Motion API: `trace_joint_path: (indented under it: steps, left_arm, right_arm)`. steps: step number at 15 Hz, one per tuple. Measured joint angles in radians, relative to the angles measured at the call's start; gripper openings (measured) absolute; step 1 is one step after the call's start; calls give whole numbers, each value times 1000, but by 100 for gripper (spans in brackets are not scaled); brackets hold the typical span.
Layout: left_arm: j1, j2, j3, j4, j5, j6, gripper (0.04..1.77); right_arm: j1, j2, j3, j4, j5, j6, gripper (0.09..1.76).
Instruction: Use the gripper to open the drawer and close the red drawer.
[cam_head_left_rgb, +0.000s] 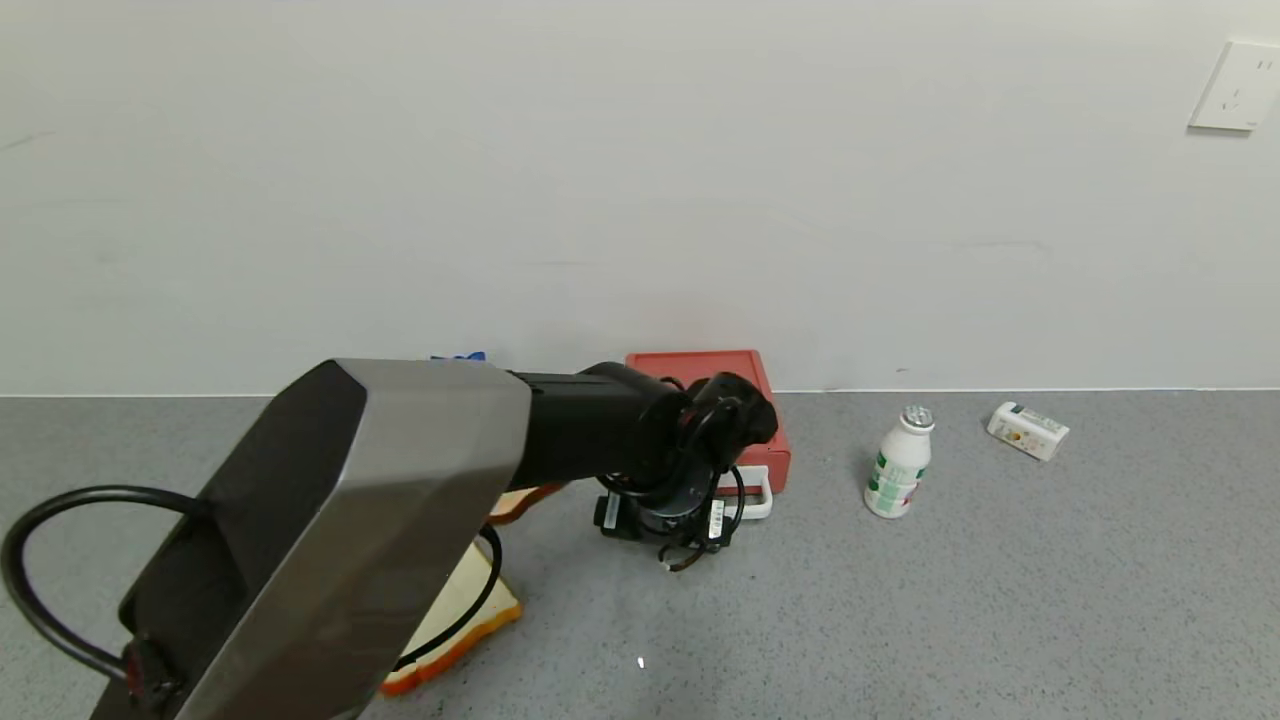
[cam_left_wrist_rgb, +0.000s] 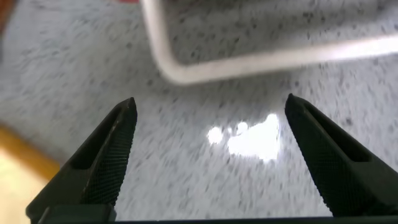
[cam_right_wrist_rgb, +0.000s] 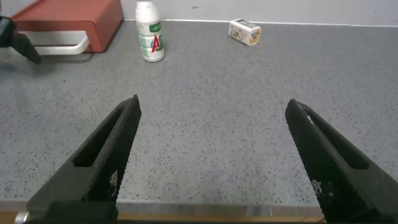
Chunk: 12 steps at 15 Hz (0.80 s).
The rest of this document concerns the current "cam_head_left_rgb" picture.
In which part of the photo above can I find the large white bread slice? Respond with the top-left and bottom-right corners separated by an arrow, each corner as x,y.
379,545 -> 524,697

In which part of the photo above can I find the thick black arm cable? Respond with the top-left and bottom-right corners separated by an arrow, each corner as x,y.
0,485 -> 217,693

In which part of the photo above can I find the red drawer cabinet case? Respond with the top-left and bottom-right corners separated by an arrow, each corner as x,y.
625,350 -> 792,497

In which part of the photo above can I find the red drawer with white handle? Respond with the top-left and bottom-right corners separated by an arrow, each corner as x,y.
715,450 -> 792,522

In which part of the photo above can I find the white wall socket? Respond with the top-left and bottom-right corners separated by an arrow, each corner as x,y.
1188,40 -> 1280,133

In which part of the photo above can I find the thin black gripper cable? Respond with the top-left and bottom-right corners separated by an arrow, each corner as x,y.
655,462 -> 749,574

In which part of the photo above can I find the white green drink bottle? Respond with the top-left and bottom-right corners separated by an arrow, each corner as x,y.
864,405 -> 936,519

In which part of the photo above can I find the small brown toast slice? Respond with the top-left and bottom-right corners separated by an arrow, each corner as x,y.
486,482 -> 568,527

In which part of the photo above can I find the small white drink carton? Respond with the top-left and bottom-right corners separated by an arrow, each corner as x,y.
987,402 -> 1071,462

